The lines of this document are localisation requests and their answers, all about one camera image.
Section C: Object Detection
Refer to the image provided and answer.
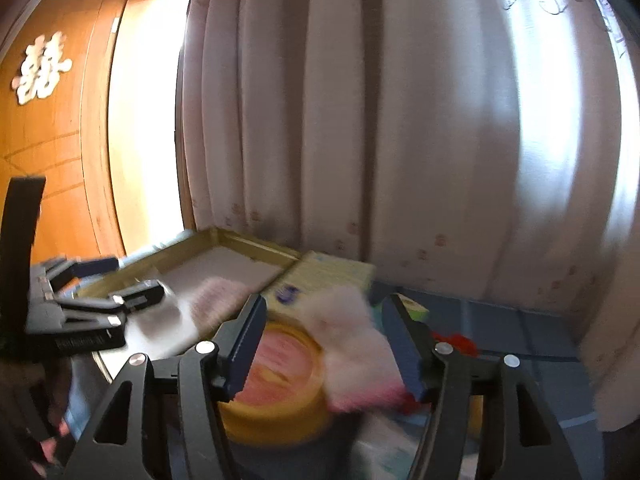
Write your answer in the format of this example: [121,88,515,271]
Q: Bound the blue plaid blanket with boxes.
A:
[350,285,607,480]

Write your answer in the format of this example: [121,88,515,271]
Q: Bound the red soft item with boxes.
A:
[431,331,479,359]

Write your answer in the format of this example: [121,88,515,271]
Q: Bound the patterned yellow tissue pack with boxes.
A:
[262,251,377,322]

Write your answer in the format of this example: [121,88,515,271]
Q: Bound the white pink fluffy sock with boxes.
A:
[300,285,417,413]

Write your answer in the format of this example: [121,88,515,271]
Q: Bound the white paper-cut decoration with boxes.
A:
[11,32,72,106]

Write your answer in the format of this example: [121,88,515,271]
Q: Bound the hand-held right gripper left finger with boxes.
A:
[62,294,268,480]

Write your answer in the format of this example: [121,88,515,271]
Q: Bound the pink striped cloth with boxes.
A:
[187,276,257,334]

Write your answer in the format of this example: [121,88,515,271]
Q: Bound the green packet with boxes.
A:
[395,294,431,324]

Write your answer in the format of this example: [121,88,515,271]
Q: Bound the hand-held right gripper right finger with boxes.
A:
[382,294,583,480]

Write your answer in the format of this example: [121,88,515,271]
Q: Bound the gold green storage box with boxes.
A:
[75,227,307,356]

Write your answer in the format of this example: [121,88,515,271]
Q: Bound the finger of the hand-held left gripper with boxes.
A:
[52,281,166,328]
[42,256,120,291]

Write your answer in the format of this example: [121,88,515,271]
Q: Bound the wooden door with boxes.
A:
[0,0,201,267]

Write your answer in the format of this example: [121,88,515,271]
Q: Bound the floral pink curtain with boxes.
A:
[175,0,640,432]

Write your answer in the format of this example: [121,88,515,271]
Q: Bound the yellow round tin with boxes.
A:
[220,320,335,445]

